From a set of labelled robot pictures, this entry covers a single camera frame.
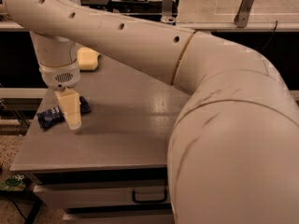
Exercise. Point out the metal railing post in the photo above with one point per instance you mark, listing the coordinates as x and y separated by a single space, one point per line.
166 8
242 16

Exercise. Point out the middle metal railing post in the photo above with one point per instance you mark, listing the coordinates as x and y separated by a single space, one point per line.
166 8

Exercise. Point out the black drawer handle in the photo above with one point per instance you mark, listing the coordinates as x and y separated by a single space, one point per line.
163 200

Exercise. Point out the yellow sponge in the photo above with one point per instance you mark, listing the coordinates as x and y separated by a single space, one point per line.
87 59

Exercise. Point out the green bag on floor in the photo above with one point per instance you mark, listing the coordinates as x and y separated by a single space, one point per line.
14 183

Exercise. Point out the grey lower drawer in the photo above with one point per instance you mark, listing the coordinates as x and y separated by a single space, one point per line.
133 216

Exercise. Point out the grey top drawer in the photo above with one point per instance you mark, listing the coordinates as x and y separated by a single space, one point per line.
99 194

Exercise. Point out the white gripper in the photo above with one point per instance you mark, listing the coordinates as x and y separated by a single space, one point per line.
60 77

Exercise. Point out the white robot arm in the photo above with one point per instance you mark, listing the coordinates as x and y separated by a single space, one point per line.
233 155

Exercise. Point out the right metal railing post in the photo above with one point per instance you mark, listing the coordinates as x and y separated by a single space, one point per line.
242 16

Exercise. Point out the blue rxbar blueberry wrapper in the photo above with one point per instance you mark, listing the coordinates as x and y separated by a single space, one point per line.
54 115

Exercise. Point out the horizontal metal rail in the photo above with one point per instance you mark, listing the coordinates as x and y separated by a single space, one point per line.
277 26

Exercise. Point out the red bull can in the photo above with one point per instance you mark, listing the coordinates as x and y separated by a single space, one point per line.
168 20

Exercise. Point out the grey drawer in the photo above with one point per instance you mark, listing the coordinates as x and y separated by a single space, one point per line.
99 194
133 216

